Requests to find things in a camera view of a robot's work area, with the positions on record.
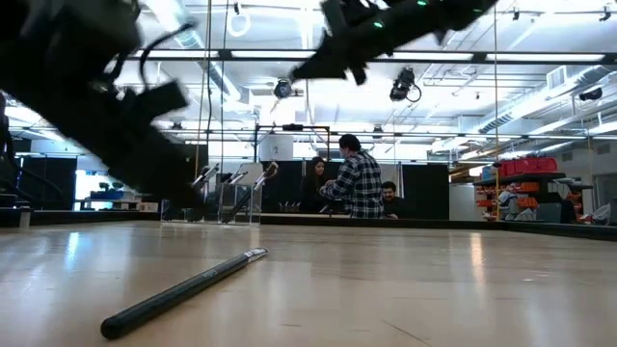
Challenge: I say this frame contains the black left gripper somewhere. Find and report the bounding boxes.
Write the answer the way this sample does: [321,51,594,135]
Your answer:
[28,81,209,209]

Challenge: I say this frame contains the clear acrylic brush organizer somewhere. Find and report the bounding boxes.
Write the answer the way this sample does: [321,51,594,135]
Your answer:
[161,182,264,227]

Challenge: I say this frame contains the black ceiling camera with cable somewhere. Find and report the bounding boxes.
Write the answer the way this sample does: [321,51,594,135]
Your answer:
[389,67,423,103]

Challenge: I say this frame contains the white sign box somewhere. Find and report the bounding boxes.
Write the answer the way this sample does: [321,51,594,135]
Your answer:
[258,134,295,162]

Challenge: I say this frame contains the black ceiling light rail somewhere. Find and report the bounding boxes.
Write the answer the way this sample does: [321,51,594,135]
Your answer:
[115,47,617,65]

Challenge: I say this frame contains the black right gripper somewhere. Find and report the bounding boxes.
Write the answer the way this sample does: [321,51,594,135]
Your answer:
[288,28,372,87]

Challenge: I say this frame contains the red storage bins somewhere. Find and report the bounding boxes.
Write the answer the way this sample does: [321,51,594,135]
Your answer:
[498,156,559,178]

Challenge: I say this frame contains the black metal frame stand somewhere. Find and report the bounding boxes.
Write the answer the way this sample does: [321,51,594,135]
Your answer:
[254,123,333,216]

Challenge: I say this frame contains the person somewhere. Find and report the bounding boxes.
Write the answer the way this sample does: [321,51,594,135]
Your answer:
[380,180,411,221]
[299,155,339,214]
[319,133,386,221]

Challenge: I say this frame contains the white table lamp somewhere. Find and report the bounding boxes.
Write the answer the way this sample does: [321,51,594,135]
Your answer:
[239,162,266,211]

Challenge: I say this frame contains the white backdrop curtain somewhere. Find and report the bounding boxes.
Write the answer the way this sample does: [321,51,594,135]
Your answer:
[375,161,403,219]

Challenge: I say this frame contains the long black makeup brush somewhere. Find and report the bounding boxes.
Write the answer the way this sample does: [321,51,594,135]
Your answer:
[99,247,268,341]

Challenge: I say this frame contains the black partition panel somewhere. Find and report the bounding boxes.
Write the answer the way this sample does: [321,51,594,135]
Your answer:
[262,160,309,215]
[19,156,78,211]
[402,163,451,221]

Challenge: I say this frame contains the dark storage shelf rack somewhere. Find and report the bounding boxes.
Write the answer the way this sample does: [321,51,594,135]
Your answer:
[471,172,595,225]

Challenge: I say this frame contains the black table edge rail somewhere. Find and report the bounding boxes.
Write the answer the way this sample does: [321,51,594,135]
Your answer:
[0,206,617,242]

